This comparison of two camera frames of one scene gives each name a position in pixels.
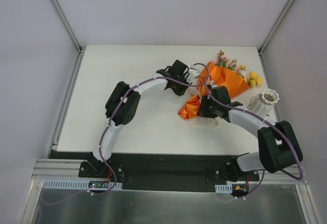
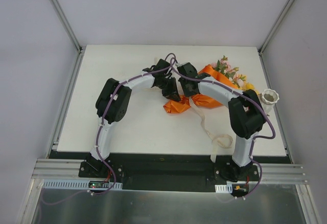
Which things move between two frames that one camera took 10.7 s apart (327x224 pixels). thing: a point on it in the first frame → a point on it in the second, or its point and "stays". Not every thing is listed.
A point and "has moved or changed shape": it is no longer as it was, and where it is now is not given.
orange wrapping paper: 219,76 has moved or changed shape
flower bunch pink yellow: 253,79 → 231,73
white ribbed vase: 262,104 stays
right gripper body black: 204,110 → 189,88
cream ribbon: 208,122 → 221,141
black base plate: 165,173 stays
